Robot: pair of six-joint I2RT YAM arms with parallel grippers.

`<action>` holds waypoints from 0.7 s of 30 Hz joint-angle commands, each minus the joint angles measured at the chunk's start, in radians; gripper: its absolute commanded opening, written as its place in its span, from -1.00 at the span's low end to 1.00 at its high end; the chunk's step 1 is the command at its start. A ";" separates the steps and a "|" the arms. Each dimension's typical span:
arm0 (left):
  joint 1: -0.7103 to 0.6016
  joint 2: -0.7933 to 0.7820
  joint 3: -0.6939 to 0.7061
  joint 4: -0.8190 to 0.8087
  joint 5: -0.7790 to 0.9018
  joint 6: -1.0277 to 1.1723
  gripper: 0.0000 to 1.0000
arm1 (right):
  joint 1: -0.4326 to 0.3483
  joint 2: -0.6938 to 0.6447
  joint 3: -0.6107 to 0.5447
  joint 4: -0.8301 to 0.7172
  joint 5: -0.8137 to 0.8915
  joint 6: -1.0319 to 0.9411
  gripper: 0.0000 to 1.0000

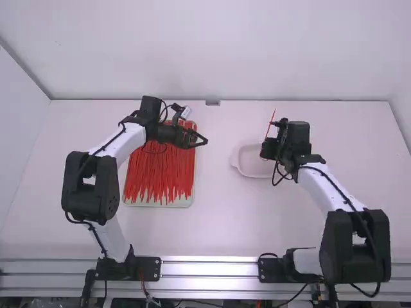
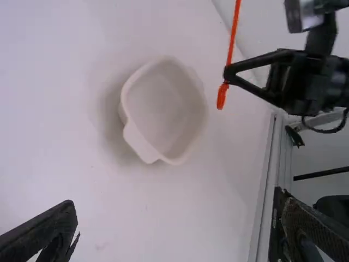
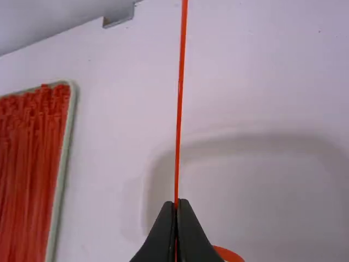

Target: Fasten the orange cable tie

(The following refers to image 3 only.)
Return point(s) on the pale tray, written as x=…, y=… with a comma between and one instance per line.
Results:
x=69, y=136

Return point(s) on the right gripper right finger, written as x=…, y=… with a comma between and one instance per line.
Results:
x=196, y=240

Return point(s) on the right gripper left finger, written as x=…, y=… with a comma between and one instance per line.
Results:
x=159, y=240

